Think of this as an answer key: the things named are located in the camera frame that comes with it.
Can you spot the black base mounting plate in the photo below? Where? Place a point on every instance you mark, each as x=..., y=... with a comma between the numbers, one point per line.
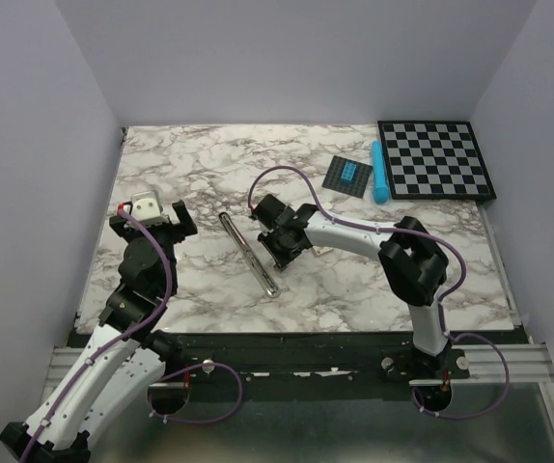
x=269, y=367

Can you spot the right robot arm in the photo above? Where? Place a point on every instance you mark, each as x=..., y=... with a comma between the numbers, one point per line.
x=413, y=263

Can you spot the blue lego brick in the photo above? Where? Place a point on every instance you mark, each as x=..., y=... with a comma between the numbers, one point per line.
x=349, y=172

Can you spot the staple box sleeve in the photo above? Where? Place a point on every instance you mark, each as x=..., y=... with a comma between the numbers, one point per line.
x=319, y=251

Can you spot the aluminium rail frame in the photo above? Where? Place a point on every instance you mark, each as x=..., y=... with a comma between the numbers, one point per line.
x=500, y=358

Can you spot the dark grey lego baseplate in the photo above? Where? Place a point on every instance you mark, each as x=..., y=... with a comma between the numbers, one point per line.
x=357, y=188

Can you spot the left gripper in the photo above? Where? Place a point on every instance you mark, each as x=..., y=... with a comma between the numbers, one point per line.
x=185, y=228

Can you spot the black metal stapler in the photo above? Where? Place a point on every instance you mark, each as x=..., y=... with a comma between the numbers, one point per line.
x=264, y=279

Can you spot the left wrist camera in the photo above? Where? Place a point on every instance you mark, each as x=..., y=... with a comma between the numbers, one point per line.
x=146, y=208

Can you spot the blue toy microphone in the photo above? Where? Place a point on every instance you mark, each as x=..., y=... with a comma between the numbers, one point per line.
x=381, y=190

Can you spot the black white chessboard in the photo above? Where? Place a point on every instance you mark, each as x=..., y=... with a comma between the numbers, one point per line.
x=434, y=160

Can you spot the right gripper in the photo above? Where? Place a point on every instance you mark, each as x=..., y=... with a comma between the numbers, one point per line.
x=279, y=259

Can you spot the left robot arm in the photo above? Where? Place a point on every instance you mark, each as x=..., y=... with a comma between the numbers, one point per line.
x=113, y=328

